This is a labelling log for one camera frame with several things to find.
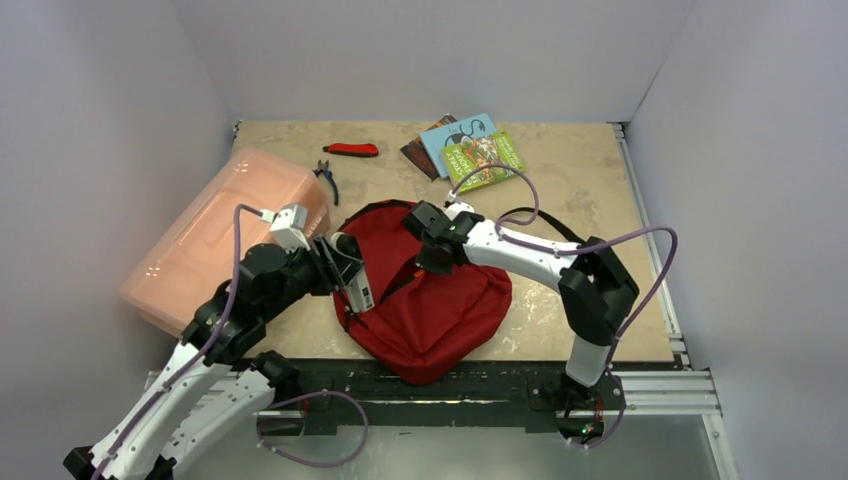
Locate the dark brown book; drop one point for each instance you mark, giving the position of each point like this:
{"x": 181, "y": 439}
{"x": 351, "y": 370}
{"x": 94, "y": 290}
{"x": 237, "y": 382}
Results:
{"x": 415, "y": 152}

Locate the blue handled pliers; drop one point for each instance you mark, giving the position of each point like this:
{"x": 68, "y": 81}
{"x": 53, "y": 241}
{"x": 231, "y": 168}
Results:
{"x": 322, "y": 170}

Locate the green illustrated book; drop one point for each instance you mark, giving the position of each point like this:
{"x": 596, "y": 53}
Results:
{"x": 475, "y": 163}

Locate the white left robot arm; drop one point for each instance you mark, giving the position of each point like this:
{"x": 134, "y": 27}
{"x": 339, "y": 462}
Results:
{"x": 170, "y": 427}

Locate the pink translucent plastic storage box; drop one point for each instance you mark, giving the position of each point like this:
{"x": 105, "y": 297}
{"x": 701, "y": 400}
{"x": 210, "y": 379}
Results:
{"x": 195, "y": 255}

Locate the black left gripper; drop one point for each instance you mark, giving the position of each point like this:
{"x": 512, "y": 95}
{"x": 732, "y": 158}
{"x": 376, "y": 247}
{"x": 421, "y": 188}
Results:
{"x": 333, "y": 269}

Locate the red utility knife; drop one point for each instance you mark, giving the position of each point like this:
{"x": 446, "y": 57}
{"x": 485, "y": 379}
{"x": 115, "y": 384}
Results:
{"x": 366, "y": 150}

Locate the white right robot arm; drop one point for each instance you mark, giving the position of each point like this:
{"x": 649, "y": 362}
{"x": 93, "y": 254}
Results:
{"x": 596, "y": 290}

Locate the red student backpack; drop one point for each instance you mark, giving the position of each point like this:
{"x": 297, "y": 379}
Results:
{"x": 422, "y": 324}

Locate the light blue book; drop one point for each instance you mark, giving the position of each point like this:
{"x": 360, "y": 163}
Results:
{"x": 450, "y": 133}

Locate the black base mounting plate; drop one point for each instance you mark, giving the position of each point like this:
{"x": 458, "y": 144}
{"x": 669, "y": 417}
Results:
{"x": 491, "y": 394}

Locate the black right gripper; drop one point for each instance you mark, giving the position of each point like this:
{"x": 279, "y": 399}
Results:
{"x": 432, "y": 255}

